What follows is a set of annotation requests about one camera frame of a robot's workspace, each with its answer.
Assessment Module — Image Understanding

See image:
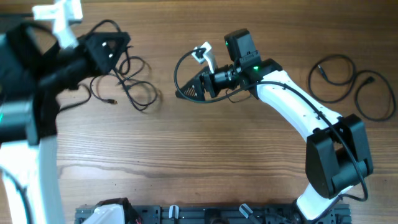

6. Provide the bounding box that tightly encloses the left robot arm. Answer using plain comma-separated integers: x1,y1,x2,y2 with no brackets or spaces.
1,21,130,223

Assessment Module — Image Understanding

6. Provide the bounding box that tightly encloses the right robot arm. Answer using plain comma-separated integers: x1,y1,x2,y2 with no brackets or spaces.
175,29,374,223

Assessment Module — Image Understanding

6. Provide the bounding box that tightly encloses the right camera black cable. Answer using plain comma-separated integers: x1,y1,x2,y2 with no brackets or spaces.
173,47,369,223

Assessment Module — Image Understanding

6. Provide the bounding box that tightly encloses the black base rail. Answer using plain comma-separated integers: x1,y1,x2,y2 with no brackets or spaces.
74,204,352,224

